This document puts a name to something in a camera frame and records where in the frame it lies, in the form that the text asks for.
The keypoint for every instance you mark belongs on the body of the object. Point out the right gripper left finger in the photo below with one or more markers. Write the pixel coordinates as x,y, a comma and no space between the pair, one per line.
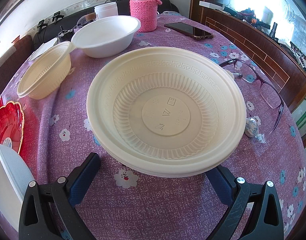
48,207

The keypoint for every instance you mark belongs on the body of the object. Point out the black smartphone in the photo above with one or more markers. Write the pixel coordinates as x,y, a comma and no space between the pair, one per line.
190,31

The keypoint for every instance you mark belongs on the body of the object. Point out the purple-framed eyeglasses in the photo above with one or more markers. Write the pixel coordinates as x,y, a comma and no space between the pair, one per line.
263,102

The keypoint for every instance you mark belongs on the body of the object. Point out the white foam plate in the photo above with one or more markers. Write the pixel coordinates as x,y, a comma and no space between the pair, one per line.
16,170

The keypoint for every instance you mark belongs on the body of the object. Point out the gold-rimmed red plate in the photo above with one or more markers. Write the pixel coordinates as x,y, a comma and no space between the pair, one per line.
12,122

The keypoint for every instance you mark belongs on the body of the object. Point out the small cream plastic bowl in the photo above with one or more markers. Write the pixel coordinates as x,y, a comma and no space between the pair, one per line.
46,73

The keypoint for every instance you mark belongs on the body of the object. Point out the white plastic jar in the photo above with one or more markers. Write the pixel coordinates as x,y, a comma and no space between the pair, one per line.
106,10

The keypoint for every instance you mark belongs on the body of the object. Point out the wooden brick-pattern cabinet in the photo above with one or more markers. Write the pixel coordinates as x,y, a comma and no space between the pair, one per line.
286,75

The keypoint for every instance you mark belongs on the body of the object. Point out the white foam bowl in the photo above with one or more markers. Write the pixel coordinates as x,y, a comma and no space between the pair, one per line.
107,36

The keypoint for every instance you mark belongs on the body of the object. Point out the large cream plastic bowl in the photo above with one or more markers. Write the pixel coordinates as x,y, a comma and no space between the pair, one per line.
166,112

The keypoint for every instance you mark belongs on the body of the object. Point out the brown armchair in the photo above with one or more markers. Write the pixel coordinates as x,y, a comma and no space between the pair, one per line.
13,59

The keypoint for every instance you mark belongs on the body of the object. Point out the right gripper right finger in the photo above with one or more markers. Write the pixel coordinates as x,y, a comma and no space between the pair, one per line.
265,219

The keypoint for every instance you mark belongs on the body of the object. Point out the pink knit-sleeved thermos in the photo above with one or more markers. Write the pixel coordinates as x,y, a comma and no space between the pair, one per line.
146,12

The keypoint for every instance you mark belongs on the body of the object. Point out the black sofa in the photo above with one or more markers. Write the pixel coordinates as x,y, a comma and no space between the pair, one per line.
70,21

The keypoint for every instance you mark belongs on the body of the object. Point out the wrapped candy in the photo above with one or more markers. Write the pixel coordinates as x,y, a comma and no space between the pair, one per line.
252,128
259,138

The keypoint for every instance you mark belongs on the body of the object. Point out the black clear pen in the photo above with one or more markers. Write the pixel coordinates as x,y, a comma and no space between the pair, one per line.
234,75

